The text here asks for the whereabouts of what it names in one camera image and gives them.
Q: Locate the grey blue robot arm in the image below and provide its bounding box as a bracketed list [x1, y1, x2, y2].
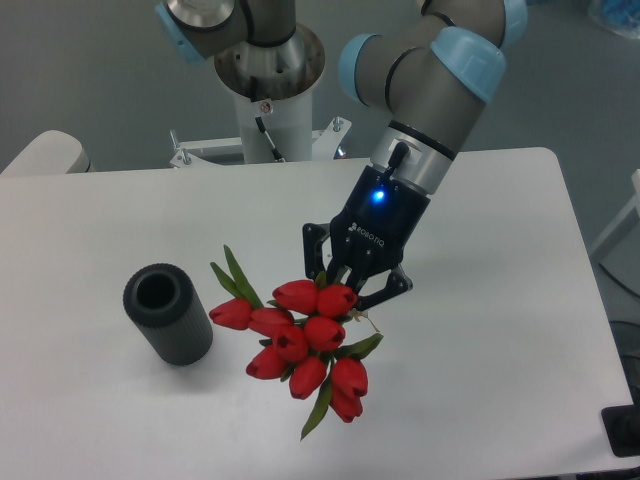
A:
[155, 1, 528, 311]

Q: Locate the white chair back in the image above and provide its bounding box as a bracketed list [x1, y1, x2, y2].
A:
[1, 130, 96, 178]

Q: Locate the black cable on pedestal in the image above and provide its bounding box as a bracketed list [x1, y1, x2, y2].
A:
[249, 75, 287, 164]

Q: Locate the white metal base frame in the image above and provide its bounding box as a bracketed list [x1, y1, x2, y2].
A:
[169, 116, 352, 169]

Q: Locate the white furniture at right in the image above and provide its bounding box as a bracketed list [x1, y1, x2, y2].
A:
[588, 170, 639, 299]

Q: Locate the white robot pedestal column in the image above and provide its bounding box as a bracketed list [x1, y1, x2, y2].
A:
[214, 24, 325, 164]

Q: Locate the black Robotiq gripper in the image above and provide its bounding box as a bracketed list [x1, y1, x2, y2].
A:
[302, 166, 430, 311]

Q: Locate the blue patterned object corner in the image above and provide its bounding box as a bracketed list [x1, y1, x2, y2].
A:
[588, 0, 639, 39]

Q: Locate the black device at table edge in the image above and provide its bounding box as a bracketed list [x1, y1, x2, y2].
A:
[601, 405, 639, 458]

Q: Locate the red tulip bouquet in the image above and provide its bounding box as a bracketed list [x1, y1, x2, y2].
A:
[209, 245, 383, 439]

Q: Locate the dark grey ribbed vase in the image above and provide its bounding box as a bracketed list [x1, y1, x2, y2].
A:
[123, 263, 214, 366]

